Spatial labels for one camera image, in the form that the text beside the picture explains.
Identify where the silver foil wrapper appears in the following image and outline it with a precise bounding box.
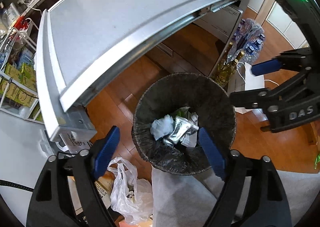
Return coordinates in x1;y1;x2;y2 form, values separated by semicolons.
163;116;199;146

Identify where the white tissue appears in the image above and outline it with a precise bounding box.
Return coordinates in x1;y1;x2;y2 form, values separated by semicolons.
150;115;174;141

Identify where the green snack bag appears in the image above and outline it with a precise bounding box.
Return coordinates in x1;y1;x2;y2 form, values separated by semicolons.
172;106;193;119

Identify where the black lined trash bin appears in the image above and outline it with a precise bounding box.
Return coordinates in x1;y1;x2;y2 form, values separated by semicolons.
132;72;236;176

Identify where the white paper bag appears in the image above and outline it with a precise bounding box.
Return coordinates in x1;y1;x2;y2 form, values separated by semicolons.
228;61;266;115

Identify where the gold foil wine bottle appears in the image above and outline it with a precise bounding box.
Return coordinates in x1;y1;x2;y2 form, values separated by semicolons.
212;42;245;87

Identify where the pack of water bottles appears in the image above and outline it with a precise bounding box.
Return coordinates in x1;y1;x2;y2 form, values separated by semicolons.
227;18;265;65

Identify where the white plastic bag on floor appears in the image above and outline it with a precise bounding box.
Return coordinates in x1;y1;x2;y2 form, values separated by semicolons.
107;157;153;225

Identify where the grey floor mat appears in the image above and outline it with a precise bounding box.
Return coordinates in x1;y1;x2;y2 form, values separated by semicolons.
151;168;319;226

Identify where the yellow green tea box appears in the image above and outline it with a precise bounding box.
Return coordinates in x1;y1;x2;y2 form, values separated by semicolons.
4;63;37;107

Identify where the red box on rack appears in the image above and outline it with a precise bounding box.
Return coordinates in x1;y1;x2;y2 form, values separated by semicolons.
14;16;28;30

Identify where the white wire storage rack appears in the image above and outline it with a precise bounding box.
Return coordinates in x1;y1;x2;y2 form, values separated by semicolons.
1;18;43;124

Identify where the white power cable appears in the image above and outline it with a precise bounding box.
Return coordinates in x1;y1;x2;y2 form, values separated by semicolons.
23;2;43;16

